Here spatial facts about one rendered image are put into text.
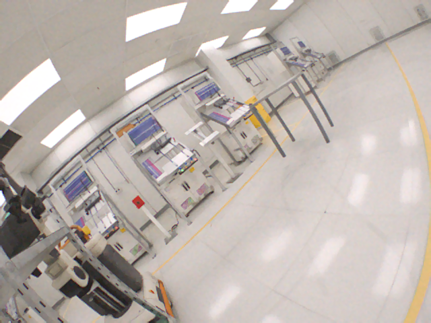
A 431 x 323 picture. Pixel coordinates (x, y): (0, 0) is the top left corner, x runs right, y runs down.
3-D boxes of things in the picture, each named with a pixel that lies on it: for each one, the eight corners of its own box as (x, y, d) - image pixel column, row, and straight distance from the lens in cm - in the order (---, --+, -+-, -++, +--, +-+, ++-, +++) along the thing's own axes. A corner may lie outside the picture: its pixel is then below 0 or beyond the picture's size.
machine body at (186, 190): (216, 190, 305) (192, 161, 293) (186, 219, 292) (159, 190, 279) (203, 189, 365) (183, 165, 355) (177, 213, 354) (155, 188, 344)
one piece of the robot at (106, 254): (115, 309, 202) (50, 247, 190) (151, 280, 178) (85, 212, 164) (113, 332, 178) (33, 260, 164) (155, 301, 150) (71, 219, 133)
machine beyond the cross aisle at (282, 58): (326, 79, 650) (292, 32, 652) (320, 87, 575) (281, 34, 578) (297, 94, 712) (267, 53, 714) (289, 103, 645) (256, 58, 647)
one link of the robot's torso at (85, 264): (89, 290, 158) (64, 267, 155) (110, 272, 143) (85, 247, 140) (81, 310, 138) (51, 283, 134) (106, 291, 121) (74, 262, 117)
